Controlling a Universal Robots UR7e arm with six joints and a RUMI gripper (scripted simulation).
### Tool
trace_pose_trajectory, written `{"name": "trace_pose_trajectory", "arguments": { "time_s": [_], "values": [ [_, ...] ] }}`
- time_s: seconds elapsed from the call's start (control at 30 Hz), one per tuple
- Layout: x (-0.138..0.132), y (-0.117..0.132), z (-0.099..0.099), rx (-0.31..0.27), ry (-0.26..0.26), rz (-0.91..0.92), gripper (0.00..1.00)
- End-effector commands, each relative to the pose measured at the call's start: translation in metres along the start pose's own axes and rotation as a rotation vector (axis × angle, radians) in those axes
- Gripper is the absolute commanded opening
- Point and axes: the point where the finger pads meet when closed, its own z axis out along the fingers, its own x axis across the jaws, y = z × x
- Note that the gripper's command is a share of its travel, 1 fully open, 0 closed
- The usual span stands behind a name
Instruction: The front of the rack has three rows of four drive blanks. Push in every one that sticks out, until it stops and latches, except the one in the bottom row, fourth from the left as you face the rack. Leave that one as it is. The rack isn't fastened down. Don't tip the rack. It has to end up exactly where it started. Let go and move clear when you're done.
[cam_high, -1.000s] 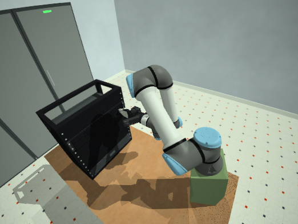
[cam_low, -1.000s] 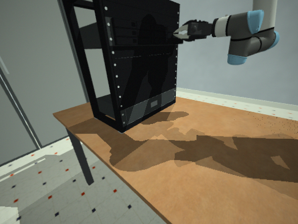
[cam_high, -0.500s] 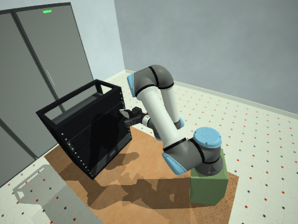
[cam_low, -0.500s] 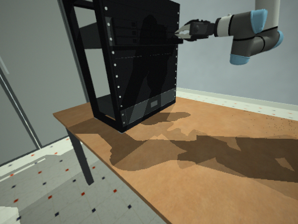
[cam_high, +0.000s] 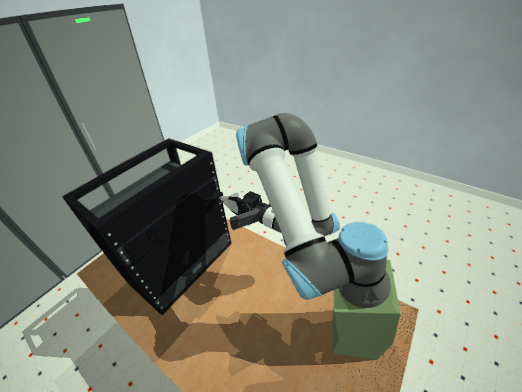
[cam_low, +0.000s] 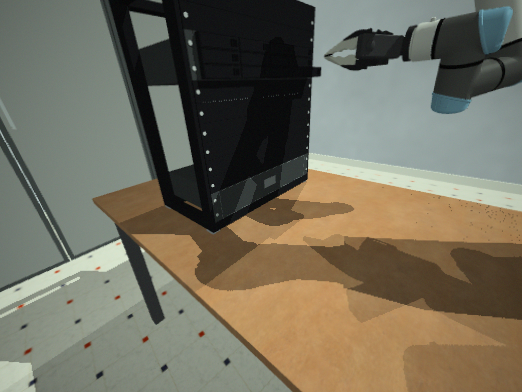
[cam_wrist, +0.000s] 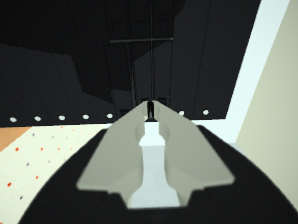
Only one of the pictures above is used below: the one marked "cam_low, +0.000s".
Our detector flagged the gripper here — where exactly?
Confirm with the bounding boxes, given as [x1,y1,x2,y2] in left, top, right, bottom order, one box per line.
[324,25,417,71]

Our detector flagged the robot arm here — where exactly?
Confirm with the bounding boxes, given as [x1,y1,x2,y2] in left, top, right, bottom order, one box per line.
[355,0,522,114]

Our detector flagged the black server rack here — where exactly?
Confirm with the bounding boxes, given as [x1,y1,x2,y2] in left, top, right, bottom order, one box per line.
[109,0,321,234]

